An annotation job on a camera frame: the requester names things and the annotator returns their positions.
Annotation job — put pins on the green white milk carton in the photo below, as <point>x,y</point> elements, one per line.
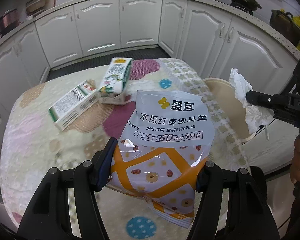
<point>112,89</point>

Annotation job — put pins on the beige round trash bin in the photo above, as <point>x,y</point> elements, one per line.
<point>223,92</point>

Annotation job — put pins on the white lower kitchen cabinets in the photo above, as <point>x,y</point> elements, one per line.
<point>207,34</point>

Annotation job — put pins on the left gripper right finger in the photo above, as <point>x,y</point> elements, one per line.
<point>211,181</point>

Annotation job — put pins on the orange white snack bag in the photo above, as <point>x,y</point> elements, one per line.
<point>163,147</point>

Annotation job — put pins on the white tissue paper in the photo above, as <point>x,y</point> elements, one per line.
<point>250,104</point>

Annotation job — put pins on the person's right hand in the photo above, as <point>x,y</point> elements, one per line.
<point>295,164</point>

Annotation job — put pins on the patterned quilted tablecloth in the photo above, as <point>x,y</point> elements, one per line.
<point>32,144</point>

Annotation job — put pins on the pink black rice cooker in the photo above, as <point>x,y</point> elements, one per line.
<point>8,21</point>

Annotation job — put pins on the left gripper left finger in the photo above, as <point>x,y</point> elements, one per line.
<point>90,177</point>

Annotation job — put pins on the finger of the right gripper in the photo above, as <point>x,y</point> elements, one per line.
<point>276,102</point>

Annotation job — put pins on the white green medicine box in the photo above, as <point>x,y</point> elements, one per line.
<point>73,104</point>

